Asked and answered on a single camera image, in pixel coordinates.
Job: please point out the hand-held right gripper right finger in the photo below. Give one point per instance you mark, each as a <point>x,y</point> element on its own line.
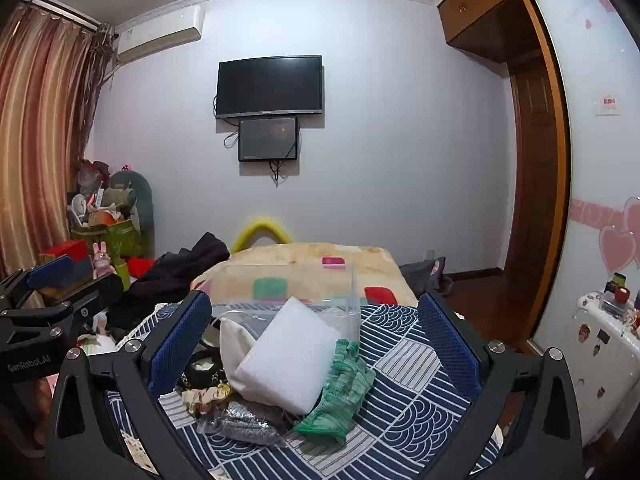
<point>450,342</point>

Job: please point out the grey backpack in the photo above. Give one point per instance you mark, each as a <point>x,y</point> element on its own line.
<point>425,272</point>

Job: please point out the red box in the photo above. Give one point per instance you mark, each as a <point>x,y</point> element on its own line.
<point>62,251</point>

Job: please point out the brown wooden door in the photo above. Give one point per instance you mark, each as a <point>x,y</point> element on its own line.
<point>535,170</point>

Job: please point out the black hair band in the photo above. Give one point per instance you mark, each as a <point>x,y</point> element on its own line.
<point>202,365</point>

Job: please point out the wall-mounted black television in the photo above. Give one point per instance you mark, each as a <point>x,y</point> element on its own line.
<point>270,87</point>

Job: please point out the striped red gold curtain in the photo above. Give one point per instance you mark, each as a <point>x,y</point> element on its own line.
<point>40,135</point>

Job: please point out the green knit glove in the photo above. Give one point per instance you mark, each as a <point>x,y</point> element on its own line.
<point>340,390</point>

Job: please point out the red cloth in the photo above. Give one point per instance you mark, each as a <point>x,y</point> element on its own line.
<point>140,265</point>

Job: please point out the black clothing pile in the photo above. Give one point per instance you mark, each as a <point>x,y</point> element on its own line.
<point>175,272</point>

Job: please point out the blue patterned bed cloth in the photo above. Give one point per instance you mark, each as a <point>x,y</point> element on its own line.
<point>410,360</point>

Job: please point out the red plastic bag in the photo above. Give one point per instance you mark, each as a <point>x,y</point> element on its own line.
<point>90,175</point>

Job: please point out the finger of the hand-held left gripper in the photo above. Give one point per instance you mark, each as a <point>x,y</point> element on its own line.
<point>95,292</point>
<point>50,270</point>

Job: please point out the white curtain rail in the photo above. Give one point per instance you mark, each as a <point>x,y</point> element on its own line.
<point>60,7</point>

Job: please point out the white suitcase with stickers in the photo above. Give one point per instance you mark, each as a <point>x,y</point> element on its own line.
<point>600,360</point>

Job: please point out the clear plastic box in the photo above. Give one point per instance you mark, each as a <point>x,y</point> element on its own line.
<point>350,305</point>

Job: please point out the beige blanket with coloured squares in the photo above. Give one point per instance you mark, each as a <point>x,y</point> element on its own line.
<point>300,265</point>

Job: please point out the floral fabric scrunchie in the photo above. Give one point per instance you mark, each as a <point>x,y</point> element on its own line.
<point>200,400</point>

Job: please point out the pink rabbit toy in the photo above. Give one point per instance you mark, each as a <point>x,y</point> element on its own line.
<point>101,260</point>

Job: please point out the yellow foam tube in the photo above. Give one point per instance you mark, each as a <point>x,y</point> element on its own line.
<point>260,224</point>

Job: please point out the white air conditioner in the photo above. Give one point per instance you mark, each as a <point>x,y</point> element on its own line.
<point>160,35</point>

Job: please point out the white sliding wardrobe door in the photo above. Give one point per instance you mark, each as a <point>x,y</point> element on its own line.
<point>595,170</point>

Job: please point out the white foam sponge block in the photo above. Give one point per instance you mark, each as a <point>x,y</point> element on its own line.
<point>287,355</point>

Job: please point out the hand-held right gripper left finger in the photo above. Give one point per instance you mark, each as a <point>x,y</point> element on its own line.
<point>179,342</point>

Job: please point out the small black wall monitor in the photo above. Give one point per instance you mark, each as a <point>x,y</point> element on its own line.
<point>268,139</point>

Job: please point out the wooden overhead cabinet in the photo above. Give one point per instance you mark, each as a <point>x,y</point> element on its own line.
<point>480,15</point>

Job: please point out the green grey cushion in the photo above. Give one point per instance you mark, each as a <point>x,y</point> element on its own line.
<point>142,200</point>

